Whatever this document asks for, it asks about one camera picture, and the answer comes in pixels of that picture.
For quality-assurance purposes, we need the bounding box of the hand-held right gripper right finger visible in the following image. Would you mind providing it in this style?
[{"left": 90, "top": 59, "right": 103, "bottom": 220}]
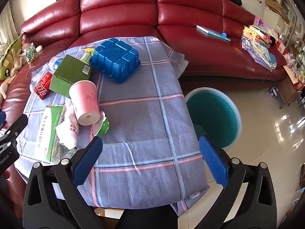
[{"left": 191, "top": 135, "right": 277, "bottom": 229}]

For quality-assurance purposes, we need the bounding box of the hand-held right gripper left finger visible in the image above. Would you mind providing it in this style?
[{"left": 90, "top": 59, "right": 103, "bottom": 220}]
[{"left": 22, "top": 136, "right": 124, "bottom": 229}]

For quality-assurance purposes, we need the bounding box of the green white tissue pack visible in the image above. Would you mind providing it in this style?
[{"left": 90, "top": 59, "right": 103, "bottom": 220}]
[{"left": 33, "top": 104, "right": 66, "bottom": 164}]

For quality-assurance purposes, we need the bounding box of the green yogurt cup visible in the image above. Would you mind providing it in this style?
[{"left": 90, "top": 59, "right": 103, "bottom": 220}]
[{"left": 92, "top": 111, "right": 110, "bottom": 136}]

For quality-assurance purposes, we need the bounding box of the white printed plastic bag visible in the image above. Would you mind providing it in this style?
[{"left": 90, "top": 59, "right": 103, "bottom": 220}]
[{"left": 55, "top": 98, "right": 79, "bottom": 149}]

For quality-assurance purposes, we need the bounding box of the red soda can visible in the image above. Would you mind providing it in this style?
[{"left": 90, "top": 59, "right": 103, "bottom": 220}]
[{"left": 33, "top": 72, "right": 54, "bottom": 100}]

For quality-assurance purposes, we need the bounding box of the teal round bin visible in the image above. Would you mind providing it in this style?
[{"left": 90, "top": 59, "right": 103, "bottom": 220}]
[{"left": 185, "top": 87, "right": 242, "bottom": 151}]

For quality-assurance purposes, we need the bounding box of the pink paper cup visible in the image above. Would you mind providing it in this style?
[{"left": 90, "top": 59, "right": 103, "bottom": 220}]
[{"left": 69, "top": 80, "right": 101, "bottom": 126}]

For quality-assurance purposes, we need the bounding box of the clear plastic water bottle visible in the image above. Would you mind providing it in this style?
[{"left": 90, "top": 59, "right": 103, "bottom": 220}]
[{"left": 48, "top": 57, "right": 65, "bottom": 72}]

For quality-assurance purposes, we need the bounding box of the green cardboard box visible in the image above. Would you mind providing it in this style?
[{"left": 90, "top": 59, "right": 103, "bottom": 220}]
[{"left": 50, "top": 54, "right": 93, "bottom": 98}]

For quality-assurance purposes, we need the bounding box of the blue plastic tray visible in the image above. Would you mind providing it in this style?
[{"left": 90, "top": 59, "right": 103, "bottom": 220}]
[{"left": 89, "top": 38, "right": 141, "bottom": 83}]

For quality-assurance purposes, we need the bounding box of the green plush toy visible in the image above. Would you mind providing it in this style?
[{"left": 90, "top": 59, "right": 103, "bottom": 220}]
[{"left": 0, "top": 33, "right": 24, "bottom": 81}]

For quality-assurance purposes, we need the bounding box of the beige plush rabbit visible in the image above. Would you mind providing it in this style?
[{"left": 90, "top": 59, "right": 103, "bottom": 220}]
[{"left": 0, "top": 39, "right": 43, "bottom": 99}]

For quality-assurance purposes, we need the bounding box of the blue-grey checked cloth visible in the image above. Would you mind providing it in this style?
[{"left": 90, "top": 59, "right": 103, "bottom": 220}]
[{"left": 14, "top": 36, "right": 210, "bottom": 216}]

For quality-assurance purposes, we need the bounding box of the jar of coloured beads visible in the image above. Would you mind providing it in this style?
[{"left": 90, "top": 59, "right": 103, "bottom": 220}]
[{"left": 24, "top": 42, "right": 39, "bottom": 65}]

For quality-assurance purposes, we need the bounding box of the person's leg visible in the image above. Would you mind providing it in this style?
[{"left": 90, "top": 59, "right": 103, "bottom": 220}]
[{"left": 114, "top": 203, "right": 179, "bottom": 229}]

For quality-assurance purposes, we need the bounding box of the beige curtain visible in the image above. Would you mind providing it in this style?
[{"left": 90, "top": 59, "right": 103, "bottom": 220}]
[{"left": 0, "top": 5, "right": 22, "bottom": 43}]

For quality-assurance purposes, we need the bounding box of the wooden cabinet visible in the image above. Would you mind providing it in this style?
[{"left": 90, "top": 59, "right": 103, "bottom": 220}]
[{"left": 278, "top": 64, "right": 305, "bottom": 110}]

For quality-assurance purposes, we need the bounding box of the red leather sofa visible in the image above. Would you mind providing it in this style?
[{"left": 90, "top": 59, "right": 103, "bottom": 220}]
[{"left": 0, "top": 0, "right": 290, "bottom": 210}]

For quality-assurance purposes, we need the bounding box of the pile of books and cloths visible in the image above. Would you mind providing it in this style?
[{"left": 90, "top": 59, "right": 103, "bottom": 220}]
[{"left": 241, "top": 16, "right": 279, "bottom": 71}]

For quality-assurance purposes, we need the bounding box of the thin teal book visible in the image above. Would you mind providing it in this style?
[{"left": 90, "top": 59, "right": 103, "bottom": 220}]
[{"left": 196, "top": 25, "right": 231, "bottom": 42}]

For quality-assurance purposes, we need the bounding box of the wooden table frame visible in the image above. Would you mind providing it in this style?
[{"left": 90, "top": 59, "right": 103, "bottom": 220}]
[{"left": 94, "top": 206, "right": 125, "bottom": 221}]

